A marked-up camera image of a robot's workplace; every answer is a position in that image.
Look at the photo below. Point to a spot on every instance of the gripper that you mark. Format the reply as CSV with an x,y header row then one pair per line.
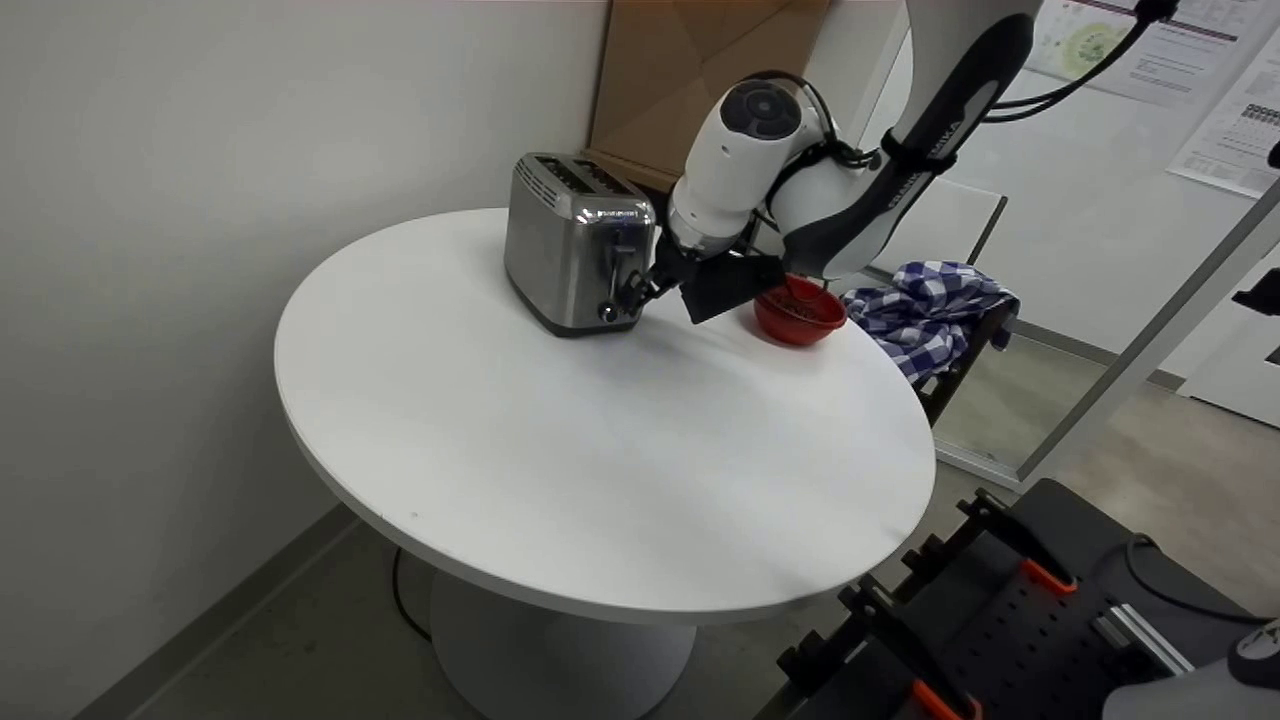
x,y
672,268

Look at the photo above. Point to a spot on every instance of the toaster lever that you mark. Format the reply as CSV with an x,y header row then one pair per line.
x,y
624,272

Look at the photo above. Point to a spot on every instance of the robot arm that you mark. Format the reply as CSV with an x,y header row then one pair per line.
x,y
735,175

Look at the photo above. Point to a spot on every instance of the toaster knob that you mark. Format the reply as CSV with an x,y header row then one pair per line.
x,y
608,312

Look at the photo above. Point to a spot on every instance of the silver toaster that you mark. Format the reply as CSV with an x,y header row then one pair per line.
x,y
565,250

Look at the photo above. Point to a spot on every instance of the red bowl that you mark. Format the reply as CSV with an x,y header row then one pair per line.
x,y
798,322

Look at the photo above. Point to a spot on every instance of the cardboard sheet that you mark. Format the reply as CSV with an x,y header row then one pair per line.
x,y
670,80

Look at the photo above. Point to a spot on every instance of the blue checkered cloth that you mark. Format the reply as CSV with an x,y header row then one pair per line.
x,y
925,305

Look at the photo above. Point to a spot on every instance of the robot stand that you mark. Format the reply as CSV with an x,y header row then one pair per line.
x,y
1010,630

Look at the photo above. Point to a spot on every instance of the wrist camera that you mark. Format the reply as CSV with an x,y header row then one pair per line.
x,y
730,285

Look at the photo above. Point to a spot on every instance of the glass partition metal frame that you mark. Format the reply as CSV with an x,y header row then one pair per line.
x,y
1150,345

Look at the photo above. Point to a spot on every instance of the wall poster with round chart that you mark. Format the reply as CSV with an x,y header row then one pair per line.
x,y
1140,50

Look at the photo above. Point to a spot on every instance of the wall poster with table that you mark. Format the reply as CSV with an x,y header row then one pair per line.
x,y
1235,140

